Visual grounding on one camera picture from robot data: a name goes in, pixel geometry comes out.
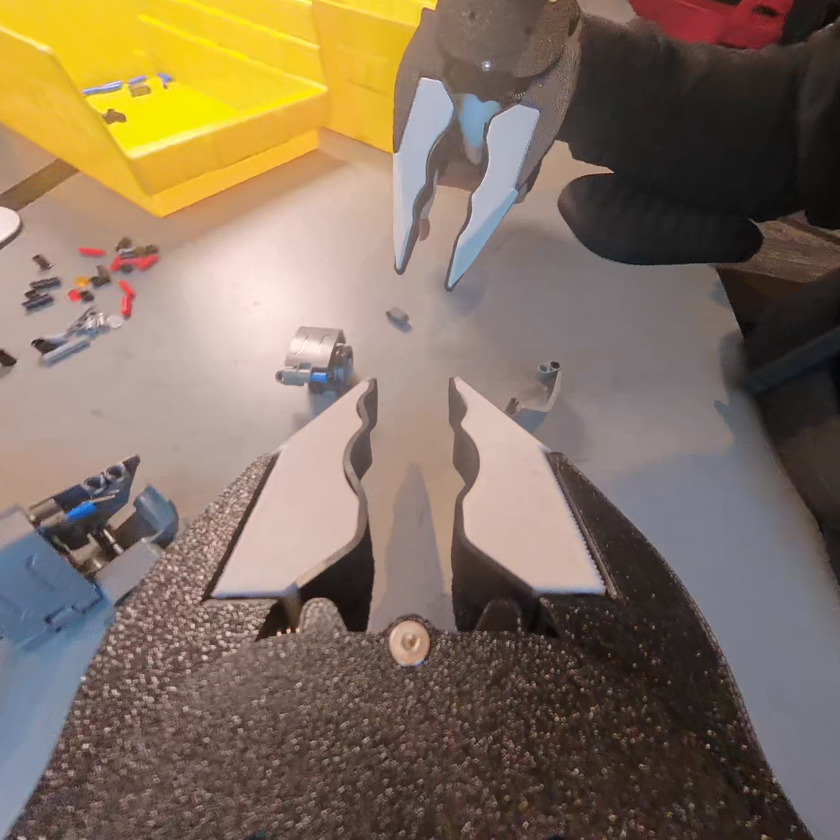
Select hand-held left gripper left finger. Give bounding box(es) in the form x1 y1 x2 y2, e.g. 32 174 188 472
209 378 379 600

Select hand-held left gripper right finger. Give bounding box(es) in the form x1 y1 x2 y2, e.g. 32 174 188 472
449 377 608 598

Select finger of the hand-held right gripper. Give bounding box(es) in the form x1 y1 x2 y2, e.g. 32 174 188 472
392 77 456 275
445 104 542 291

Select grey curved brick panel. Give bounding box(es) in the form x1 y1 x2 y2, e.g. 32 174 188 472
504 360 564 434

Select grey black wheel assembly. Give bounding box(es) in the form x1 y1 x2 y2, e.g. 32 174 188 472
276 326 355 395

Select grey brick block assembly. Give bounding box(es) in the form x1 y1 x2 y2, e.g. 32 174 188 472
0 455 179 651

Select person's right forearm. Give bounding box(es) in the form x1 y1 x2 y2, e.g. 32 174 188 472
558 13 840 266

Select grey desk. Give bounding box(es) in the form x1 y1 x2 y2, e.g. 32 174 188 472
0 125 840 840

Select yellow plastic bin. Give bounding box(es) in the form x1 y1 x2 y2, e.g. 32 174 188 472
311 0 437 155

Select red crate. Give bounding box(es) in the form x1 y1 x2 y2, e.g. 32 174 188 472
630 0 795 49

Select yellow bin with divider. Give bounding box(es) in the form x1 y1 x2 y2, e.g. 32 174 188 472
0 0 329 217

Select small blue brick pieces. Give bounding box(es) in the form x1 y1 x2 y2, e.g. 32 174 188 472
82 72 175 98

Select pile of small brick pins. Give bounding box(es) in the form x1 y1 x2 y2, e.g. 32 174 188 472
0 236 160 379

